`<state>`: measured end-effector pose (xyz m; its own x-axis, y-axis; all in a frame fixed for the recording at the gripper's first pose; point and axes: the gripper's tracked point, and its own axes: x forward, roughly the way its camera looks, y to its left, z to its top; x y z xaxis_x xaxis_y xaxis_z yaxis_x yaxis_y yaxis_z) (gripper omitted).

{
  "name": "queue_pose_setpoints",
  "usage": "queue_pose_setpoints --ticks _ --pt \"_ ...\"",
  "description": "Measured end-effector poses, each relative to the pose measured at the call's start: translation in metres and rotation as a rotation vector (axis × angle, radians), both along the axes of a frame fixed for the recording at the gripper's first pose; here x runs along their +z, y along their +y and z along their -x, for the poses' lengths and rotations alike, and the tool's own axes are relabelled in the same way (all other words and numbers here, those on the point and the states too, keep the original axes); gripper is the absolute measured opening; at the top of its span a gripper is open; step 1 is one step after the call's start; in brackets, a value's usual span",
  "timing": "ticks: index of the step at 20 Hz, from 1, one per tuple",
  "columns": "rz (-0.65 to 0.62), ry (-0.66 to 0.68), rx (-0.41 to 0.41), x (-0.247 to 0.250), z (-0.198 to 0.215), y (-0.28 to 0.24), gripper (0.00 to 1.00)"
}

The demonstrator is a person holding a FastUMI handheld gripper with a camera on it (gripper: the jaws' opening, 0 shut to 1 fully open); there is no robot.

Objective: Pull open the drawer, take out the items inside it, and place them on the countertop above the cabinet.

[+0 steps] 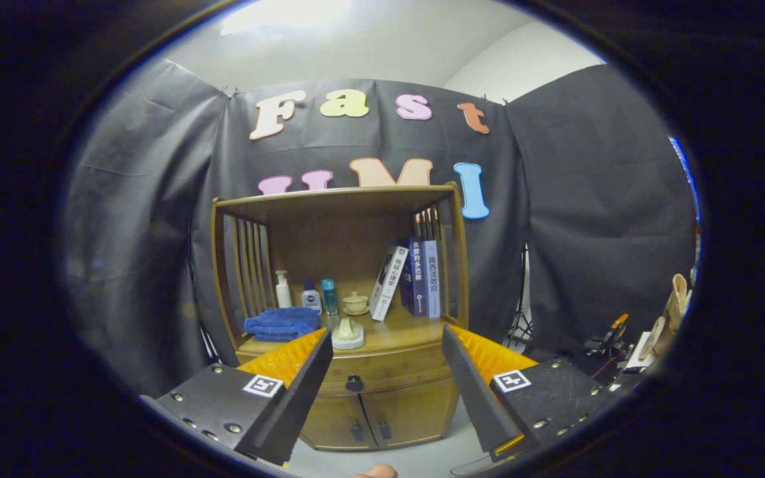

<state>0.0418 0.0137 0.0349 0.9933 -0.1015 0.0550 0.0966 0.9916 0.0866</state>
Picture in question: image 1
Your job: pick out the wooden cabinet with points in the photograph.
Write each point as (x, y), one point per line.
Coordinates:
(349, 245)

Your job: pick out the light blue book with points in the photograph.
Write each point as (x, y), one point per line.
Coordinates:
(431, 279)

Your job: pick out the teal glass bottle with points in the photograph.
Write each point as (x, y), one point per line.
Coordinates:
(329, 299)

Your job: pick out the cream lidded teacup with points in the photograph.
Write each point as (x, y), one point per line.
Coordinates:
(356, 304)

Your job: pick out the white book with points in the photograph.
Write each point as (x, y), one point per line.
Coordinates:
(388, 284)

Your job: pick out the white bottle with blue cap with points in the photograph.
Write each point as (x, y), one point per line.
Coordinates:
(311, 300)

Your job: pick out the black backdrop cloth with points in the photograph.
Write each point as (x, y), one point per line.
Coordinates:
(143, 232)

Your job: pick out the beige wooden object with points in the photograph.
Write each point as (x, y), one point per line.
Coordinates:
(677, 299)

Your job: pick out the white pump bottle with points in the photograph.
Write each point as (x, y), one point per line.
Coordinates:
(283, 293)

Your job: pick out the folded blue towel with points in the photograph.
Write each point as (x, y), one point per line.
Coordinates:
(281, 324)

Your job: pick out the black tripod stand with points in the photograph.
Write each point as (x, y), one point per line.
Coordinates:
(520, 325)
(208, 342)

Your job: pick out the wooden cabinet door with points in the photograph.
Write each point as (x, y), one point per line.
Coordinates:
(416, 411)
(329, 421)

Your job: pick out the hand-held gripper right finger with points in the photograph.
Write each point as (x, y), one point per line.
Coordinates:
(472, 392)

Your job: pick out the wooden countertop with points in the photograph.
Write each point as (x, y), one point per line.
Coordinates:
(396, 332)

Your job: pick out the pale green ceramic ornament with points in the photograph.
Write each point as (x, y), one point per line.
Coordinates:
(348, 332)

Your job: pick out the dark blue book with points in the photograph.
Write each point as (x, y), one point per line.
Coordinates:
(414, 282)

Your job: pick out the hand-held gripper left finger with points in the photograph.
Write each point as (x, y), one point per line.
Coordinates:
(296, 401)

